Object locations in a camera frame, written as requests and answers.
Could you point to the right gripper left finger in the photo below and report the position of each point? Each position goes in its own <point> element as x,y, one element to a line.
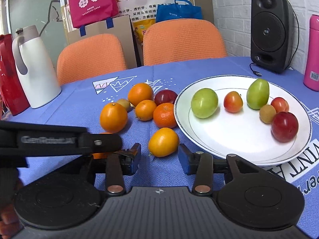
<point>115,165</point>

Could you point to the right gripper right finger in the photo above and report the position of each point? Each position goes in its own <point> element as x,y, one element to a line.
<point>203,165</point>

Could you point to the large green plum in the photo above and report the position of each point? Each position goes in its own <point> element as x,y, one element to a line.
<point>204,103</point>

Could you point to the brown round fruit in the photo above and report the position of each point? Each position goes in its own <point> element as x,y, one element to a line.
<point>125,103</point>

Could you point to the yellow red plum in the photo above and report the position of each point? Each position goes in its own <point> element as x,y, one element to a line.
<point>233,102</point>

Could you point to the small brown fruit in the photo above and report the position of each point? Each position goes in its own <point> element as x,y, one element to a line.
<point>267,113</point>

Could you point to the large dark red plum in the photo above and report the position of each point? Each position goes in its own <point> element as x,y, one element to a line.
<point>284,126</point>

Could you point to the small red plum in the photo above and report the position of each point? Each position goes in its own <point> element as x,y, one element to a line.
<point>280,104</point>

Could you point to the person's hand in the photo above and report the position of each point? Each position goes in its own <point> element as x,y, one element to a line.
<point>10,224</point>

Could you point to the yellow orange kumquat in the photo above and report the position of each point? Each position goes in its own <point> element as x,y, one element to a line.
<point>164,142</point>

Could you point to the large orange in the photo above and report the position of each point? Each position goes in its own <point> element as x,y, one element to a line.
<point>113,117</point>

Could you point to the red object at left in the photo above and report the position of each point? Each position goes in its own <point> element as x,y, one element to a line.
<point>11,89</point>

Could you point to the mandarin with stem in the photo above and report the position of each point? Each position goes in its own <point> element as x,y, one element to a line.
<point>163,116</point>

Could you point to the small tangerine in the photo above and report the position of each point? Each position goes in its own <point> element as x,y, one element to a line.
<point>145,109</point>

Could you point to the white thermal jug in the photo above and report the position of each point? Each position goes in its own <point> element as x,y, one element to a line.
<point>34,67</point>

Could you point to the blue patterned tablecloth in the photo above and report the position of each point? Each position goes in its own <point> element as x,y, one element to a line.
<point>81,102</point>

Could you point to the far orange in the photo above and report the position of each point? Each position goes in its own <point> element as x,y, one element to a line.
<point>140,92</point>

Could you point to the left orange chair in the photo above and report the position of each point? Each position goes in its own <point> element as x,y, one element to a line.
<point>90,57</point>

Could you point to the orange chair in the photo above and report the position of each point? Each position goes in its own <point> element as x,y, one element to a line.
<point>182,40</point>
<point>90,57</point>

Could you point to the right orange chair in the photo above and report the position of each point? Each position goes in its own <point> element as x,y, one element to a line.
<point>182,40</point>

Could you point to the yellow snack bag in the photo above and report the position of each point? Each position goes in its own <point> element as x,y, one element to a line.
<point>141,27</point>

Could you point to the pink thermos bottle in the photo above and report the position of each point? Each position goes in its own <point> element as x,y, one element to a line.
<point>311,71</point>

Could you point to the black speaker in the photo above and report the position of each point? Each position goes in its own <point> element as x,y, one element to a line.
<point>272,34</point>

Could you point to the magenta fabric bag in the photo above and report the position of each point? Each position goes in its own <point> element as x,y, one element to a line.
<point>84,12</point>

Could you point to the blue tote bag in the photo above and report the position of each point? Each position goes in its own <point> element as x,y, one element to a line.
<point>179,9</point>

